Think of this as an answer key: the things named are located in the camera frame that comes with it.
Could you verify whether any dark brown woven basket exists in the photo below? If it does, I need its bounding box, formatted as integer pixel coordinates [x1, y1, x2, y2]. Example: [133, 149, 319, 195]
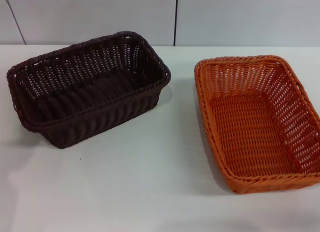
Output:
[6, 30, 172, 149]

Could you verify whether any orange woven basket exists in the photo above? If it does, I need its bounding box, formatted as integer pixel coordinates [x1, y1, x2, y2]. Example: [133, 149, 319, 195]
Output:
[194, 55, 320, 195]

